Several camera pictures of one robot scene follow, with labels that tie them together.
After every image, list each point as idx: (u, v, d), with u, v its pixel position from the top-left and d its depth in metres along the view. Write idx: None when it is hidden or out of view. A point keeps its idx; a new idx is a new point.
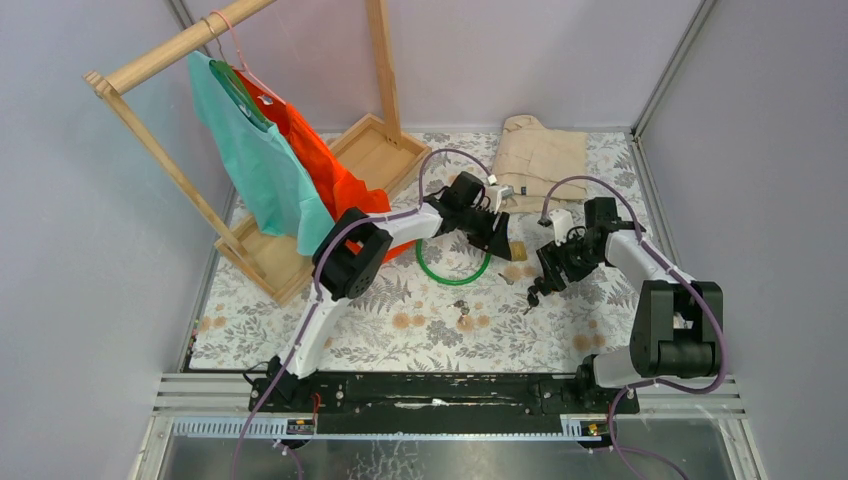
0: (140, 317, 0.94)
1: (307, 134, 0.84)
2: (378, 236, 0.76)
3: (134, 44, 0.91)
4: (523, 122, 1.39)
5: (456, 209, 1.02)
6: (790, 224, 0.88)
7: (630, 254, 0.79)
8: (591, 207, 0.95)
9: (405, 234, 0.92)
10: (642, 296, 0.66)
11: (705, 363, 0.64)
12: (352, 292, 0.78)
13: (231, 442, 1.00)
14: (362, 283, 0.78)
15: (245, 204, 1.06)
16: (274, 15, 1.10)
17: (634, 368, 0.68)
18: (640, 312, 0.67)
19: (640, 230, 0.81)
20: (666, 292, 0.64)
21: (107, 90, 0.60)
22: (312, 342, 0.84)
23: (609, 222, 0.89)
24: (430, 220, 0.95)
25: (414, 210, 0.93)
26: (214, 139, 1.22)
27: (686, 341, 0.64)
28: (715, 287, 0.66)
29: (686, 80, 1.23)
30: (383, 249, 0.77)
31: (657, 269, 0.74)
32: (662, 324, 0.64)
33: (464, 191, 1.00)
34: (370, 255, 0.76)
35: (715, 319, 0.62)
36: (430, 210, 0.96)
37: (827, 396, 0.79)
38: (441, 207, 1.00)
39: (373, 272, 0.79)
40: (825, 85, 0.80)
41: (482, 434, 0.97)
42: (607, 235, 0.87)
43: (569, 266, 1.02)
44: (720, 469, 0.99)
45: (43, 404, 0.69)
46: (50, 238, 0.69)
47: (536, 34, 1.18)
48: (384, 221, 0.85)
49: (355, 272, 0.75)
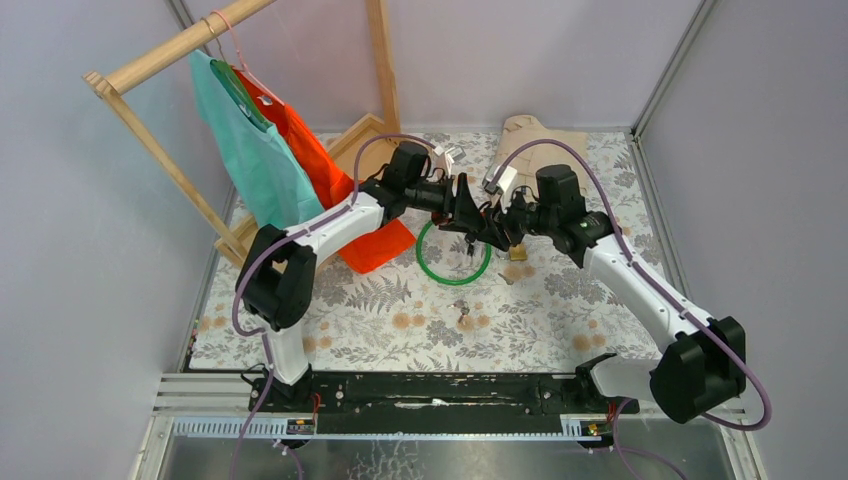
0: (140, 317, 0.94)
1: (306, 136, 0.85)
2: (302, 254, 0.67)
3: (133, 43, 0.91)
4: (523, 122, 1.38)
5: (401, 190, 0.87)
6: (790, 224, 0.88)
7: (632, 289, 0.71)
8: (553, 189, 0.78)
9: (341, 238, 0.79)
10: (669, 359, 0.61)
11: (733, 392, 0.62)
12: (286, 319, 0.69)
13: (231, 442, 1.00)
14: (294, 310, 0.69)
15: (245, 204, 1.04)
16: (274, 15, 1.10)
17: (668, 415, 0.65)
18: (668, 370, 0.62)
19: (626, 248, 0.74)
20: (695, 353, 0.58)
21: (108, 90, 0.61)
22: (283, 360, 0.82)
23: (580, 229, 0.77)
24: (368, 214, 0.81)
25: (345, 209, 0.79)
26: (213, 138, 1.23)
27: (712, 379, 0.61)
28: (733, 322, 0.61)
29: (687, 79, 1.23)
30: (309, 268, 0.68)
31: (669, 310, 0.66)
32: (694, 384, 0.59)
33: (406, 169, 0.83)
34: (295, 279, 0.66)
35: (741, 360, 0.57)
36: (367, 201, 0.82)
37: (828, 396, 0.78)
38: (383, 191, 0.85)
39: (304, 296, 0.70)
40: (825, 83, 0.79)
41: (482, 434, 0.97)
42: (581, 248, 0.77)
43: (512, 230, 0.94)
44: (720, 469, 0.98)
45: (43, 405, 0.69)
46: (50, 237, 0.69)
47: (536, 34, 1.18)
48: (307, 233, 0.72)
49: (282, 299, 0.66)
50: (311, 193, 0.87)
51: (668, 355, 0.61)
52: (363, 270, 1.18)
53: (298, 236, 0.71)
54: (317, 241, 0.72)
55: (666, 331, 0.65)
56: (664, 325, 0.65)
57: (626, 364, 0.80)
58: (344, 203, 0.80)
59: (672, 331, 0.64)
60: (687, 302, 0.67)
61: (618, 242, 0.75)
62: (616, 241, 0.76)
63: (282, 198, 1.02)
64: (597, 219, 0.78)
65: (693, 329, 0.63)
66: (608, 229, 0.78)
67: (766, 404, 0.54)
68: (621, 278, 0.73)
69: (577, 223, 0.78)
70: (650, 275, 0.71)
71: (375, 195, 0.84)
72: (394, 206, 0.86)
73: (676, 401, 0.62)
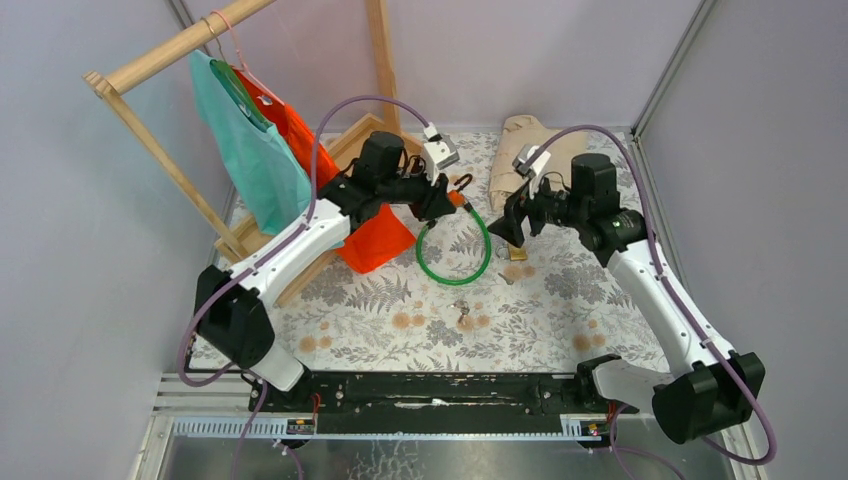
0: (140, 318, 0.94)
1: (306, 136, 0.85)
2: (246, 301, 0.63)
3: (133, 42, 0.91)
4: (523, 122, 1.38)
5: (373, 188, 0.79)
6: (791, 223, 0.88)
7: (656, 304, 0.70)
8: (588, 179, 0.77)
9: (301, 261, 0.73)
10: (681, 384, 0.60)
11: (736, 421, 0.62)
12: (249, 358, 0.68)
13: (231, 442, 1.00)
14: (257, 348, 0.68)
15: (245, 204, 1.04)
16: (273, 15, 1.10)
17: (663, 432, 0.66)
18: (673, 394, 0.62)
19: (659, 259, 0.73)
20: (708, 384, 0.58)
21: (107, 90, 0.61)
22: (266, 372, 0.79)
23: (610, 224, 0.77)
24: (329, 228, 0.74)
25: (300, 228, 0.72)
26: (214, 138, 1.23)
27: (718, 406, 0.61)
28: (754, 357, 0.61)
29: (687, 79, 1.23)
30: (257, 311, 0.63)
31: (691, 337, 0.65)
32: (699, 412, 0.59)
33: (376, 165, 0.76)
34: (242, 328, 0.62)
35: (752, 395, 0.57)
36: (328, 214, 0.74)
37: (827, 397, 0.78)
38: (350, 191, 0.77)
39: (263, 335, 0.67)
40: (826, 82, 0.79)
41: (482, 434, 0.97)
42: (609, 247, 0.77)
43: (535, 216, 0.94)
44: (720, 469, 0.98)
45: (42, 405, 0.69)
46: (50, 238, 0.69)
47: (535, 34, 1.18)
48: (254, 271, 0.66)
49: (236, 346, 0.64)
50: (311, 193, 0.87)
51: (679, 380, 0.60)
52: (363, 269, 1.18)
53: (244, 275, 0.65)
54: (265, 280, 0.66)
55: (683, 358, 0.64)
56: (683, 352, 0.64)
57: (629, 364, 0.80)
58: (300, 220, 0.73)
59: (691, 360, 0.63)
60: (711, 331, 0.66)
61: (650, 250, 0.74)
62: (648, 249, 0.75)
63: (281, 198, 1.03)
64: (630, 218, 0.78)
65: (711, 360, 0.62)
66: (642, 231, 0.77)
67: (769, 441, 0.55)
68: (646, 290, 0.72)
69: (610, 220, 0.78)
70: (678, 292, 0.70)
71: (341, 196, 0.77)
72: (364, 207, 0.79)
73: (678, 421, 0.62)
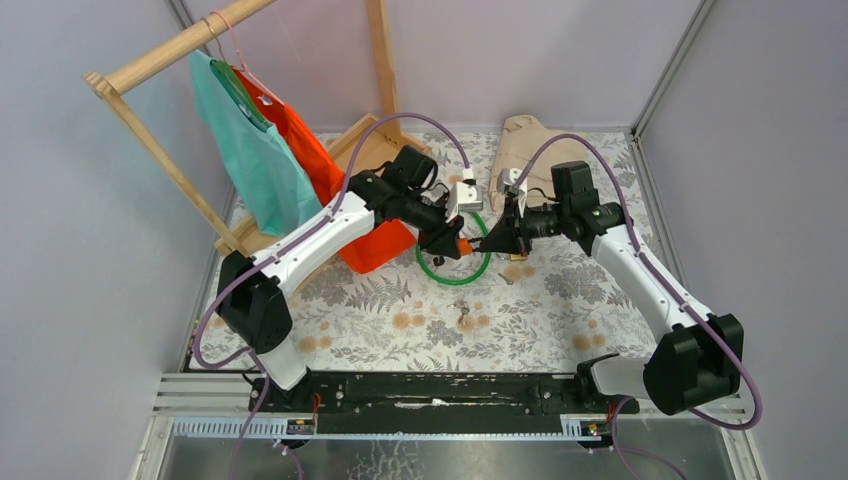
0: (140, 318, 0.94)
1: (306, 137, 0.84)
2: (268, 288, 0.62)
3: (133, 43, 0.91)
4: (523, 122, 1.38)
5: (402, 189, 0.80)
6: (790, 224, 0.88)
7: (636, 277, 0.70)
8: (565, 179, 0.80)
9: (322, 254, 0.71)
10: (663, 348, 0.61)
11: (725, 390, 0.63)
12: (264, 346, 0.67)
13: (231, 442, 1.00)
14: (274, 335, 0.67)
15: (245, 204, 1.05)
16: (273, 16, 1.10)
17: (657, 406, 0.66)
18: (659, 360, 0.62)
19: (636, 238, 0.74)
20: (689, 345, 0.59)
21: (107, 90, 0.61)
22: (273, 371, 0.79)
23: (589, 215, 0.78)
24: (353, 222, 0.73)
25: (325, 219, 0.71)
26: (213, 137, 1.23)
27: (705, 376, 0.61)
28: (733, 320, 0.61)
29: (686, 80, 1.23)
30: (278, 301, 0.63)
31: (670, 302, 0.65)
32: (685, 377, 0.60)
33: (412, 166, 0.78)
34: (261, 314, 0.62)
35: (734, 357, 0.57)
36: (353, 207, 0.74)
37: (827, 398, 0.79)
38: (382, 185, 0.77)
39: (282, 322, 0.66)
40: (825, 84, 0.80)
41: (482, 435, 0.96)
42: (591, 235, 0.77)
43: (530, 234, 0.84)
44: (720, 469, 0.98)
45: (41, 405, 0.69)
46: (49, 239, 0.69)
47: (535, 35, 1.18)
48: (276, 260, 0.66)
49: (254, 332, 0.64)
50: (311, 194, 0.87)
51: (662, 345, 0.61)
52: (363, 270, 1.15)
53: (265, 264, 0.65)
54: (286, 269, 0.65)
55: (665, 321, 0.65)
56: (663, 316, 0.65)
57: (623, 363, 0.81)
58: (325, 211, 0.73)
59: (671, 322, 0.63)
60: (689, 296, 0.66)
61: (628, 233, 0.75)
62: (627, 232, 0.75)
63: (281, 198, 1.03)
64: (610, 209, 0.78)
65: (690, 323, 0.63)
66: (621, 221, 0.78)
67: (757, 400, 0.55)
68: (626, 267, 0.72)
69: (589, 209, 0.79)
70: (657, 267, 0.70)
71: (369, 191, 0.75)
72: (389, 203, 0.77)
73: (666, 391, 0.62)
